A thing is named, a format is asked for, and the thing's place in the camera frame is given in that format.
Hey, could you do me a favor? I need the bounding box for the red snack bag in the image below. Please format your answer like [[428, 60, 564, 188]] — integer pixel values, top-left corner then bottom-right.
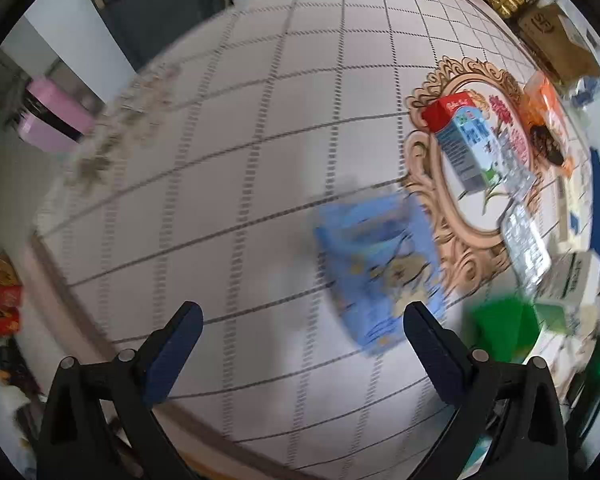
[[0, 284, 23, 338]]

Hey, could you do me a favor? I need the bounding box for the clear plastic bottle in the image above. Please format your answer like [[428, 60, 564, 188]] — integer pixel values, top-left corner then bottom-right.
[[570, 75, 600, 107]]

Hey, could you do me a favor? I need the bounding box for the red and blue milk carton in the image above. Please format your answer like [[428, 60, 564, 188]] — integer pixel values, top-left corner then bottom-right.
[[421, 91, 503, 193]]

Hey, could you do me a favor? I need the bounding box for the orange snack packet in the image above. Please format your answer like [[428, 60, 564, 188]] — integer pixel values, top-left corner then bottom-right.
[[517, 71, 576, 176]]

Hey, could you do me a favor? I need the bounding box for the table with patterned cloth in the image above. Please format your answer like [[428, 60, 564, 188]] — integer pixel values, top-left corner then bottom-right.
[[30, 0, 600, 476]]

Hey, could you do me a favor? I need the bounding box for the white and green box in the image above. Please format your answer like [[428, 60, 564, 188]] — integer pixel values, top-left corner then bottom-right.
[[535, 251, 600, 333]]

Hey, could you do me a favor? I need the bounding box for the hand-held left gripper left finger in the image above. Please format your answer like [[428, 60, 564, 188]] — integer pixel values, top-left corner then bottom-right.
[[36, 301, 206, 480]]

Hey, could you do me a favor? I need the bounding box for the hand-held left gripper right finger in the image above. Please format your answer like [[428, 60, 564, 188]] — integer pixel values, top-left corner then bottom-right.
[[402, 301, 570, 480]]

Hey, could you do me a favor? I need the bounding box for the brown cardboard box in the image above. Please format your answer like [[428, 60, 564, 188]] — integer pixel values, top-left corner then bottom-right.
[[517, 2, 600, 86]]

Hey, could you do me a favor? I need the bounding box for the blue snack box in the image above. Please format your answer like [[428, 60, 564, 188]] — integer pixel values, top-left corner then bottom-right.
[[312, 192, 448, 356]]

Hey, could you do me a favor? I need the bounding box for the pink suitcase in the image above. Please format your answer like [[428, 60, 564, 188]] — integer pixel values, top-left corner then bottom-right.
[[17, 77, 96, 153]]

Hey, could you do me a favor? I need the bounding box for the dark grey suitcase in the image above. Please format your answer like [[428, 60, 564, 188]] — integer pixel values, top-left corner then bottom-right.
[[87, 0, 231, 68]]

